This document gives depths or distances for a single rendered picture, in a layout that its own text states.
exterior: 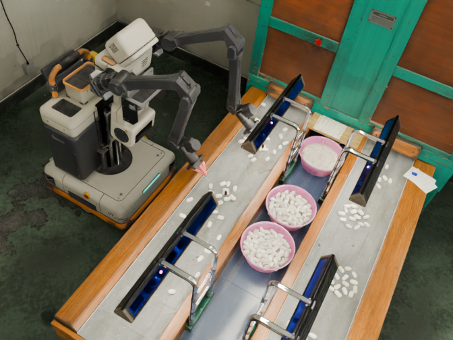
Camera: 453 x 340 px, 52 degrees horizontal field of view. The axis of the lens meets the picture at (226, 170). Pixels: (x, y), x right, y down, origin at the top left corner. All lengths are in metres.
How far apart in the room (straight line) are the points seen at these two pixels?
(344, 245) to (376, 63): 0.98
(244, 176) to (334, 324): 0.89
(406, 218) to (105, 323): 1.57
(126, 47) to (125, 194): 1.07
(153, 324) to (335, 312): 0.81
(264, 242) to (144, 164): 1.18
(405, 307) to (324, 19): 1.84
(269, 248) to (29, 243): 1.62
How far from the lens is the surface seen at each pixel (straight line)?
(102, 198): 2.99
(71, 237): 3.19
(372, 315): 2.23
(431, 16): 2.48
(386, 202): 2.65
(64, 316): 2.10
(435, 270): 3.49
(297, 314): 1.77
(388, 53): 2.59
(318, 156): 2.73
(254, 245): 2.27
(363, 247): 2.43
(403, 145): 2.84
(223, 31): 2.25
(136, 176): 3.07
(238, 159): 2.58
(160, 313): 2.08
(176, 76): 1.98
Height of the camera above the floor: 2.66
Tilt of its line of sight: 50 degrees down
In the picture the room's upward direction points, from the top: 9 degrees clockwise
